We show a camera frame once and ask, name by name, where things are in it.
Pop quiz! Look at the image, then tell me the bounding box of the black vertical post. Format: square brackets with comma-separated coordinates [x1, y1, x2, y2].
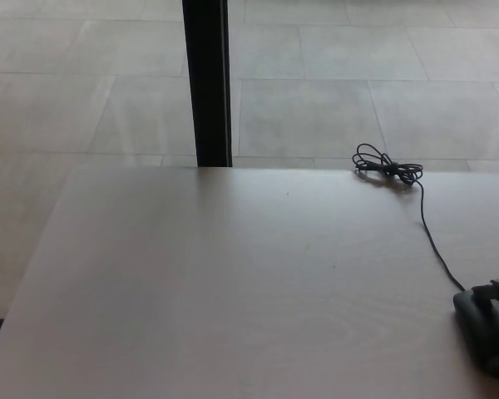
[180, 0, 234, 168]

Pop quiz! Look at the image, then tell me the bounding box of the black mouse cable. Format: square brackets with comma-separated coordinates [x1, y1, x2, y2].
[352, 143, 467, 292]

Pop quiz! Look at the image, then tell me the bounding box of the black computer mouse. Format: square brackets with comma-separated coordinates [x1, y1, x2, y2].
[452, 287, 499, 378]

